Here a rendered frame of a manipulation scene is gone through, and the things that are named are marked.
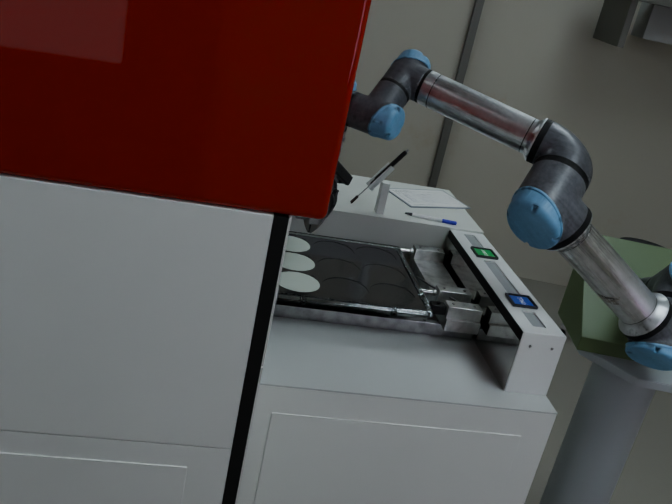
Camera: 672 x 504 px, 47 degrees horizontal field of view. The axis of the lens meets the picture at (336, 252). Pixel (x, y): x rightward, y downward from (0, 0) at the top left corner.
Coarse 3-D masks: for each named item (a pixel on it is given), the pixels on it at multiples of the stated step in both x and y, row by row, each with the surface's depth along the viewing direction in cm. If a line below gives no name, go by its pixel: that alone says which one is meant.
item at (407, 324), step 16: (288, 304) 166; (320, 320) 168; (336, 320) 168; (352, 320) 169; (368, 320) 169; (384, 320) 170; (400, 320) 170; (416, 320) 171; (432, 320) 173; (448, 336) 174; (464, 336) 174
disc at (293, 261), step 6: (288, 252) 180; (288, 258) 176; (294, 258) 177; (300, 258) 178; (306, 258) 179; (288, 264) 173; (294, 264) 174; (300, 264) 175; (306, 264) 175; (312, 264) 176; (300, 270) 172; (306, 270) 172
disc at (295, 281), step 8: (288, 272) 169; (296, 272) 170; (280, 280) 164; (288, 280) 165; (296, 280) 166; (304, 280) 167; (312, 280) 168; (288, 288) 162; (296, 288) 162; (304, 288) 163; (312, 288) 164
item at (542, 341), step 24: (480, 240) 197; (480, 264) 181; (504, 264) 184; (504, 288) 170; (528, 312) 161; (528, 336) 151; (552, 336) 152; (528, 360) 153; (552, 360) 154; (528, 384) 156
